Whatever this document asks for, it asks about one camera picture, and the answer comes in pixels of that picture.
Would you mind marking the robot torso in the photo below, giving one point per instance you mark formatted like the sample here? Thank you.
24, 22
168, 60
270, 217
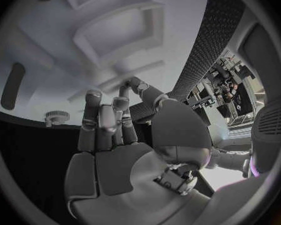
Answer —
269, 135

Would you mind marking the white task board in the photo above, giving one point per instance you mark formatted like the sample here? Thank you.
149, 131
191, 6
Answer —
49, 41

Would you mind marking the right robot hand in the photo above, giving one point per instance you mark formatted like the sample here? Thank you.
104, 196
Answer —
117, 172

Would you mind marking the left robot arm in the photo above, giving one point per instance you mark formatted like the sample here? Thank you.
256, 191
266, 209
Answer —
229, 159

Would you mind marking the grey gear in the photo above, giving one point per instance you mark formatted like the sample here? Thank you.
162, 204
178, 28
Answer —
57, 115

